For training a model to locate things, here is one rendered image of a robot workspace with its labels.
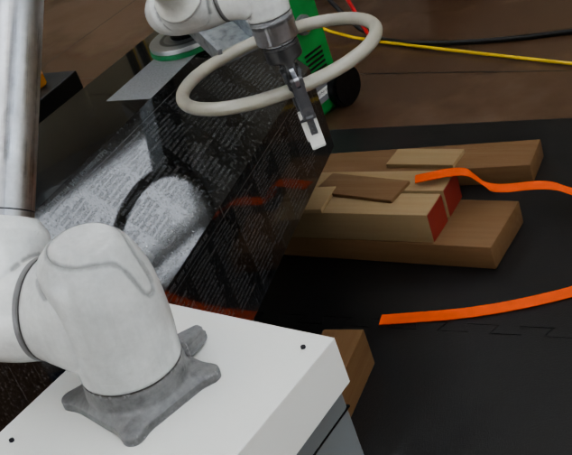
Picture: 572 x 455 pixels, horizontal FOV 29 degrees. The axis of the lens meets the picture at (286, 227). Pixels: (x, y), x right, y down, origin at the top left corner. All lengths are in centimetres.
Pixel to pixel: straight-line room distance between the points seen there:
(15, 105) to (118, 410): 47
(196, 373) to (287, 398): 15
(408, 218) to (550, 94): 108
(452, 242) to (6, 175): 183
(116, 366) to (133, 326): 7
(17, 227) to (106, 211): 92
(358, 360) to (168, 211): 67
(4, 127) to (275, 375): 54
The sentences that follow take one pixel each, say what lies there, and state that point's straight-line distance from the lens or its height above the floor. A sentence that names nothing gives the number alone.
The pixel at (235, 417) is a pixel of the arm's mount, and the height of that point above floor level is 90.
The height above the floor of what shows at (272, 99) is 97.
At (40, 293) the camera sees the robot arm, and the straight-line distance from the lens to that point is 153.
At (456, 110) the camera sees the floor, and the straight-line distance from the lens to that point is 416.
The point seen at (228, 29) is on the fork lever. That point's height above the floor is 95.
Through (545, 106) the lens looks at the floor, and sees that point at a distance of 403.
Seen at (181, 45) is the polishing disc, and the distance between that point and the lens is 300.
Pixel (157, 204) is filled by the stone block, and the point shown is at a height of 71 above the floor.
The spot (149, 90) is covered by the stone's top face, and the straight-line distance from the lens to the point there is 286.
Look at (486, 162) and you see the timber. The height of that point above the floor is 8.
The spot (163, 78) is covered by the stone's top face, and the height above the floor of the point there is 85.
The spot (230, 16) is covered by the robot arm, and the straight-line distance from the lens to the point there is 218.
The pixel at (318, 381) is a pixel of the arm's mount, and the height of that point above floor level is 86.
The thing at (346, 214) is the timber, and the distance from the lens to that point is 331.
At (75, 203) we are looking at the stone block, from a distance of 251.
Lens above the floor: 184
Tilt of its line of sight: 30 degrees down
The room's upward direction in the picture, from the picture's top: 20 degrees counter-clockwise
